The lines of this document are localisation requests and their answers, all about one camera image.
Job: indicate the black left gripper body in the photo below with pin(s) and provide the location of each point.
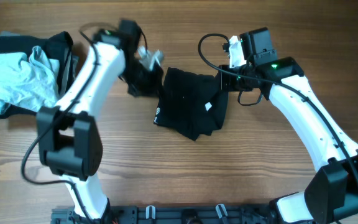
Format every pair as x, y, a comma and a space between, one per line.
138, 76

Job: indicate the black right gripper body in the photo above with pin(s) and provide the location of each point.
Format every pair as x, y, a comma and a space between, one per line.
229, 83

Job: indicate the black t-shirt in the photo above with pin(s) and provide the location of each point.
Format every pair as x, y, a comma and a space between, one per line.
192, 104

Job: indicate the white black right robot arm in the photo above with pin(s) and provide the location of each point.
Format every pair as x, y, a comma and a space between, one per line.
332, 194

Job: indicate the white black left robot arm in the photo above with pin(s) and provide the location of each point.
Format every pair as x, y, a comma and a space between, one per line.
68, 138

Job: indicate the folded black garment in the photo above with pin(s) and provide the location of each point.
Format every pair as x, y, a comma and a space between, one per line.
57, 47

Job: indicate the crumpled light grey garment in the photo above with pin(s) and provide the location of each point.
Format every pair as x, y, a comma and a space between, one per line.
28, 81

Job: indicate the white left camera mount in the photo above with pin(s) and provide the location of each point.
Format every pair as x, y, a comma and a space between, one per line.
149, 59

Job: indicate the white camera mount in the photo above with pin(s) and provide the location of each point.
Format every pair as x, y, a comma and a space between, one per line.
149, 59
235, 52

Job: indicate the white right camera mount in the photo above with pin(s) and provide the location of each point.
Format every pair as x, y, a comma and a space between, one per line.
235, 52

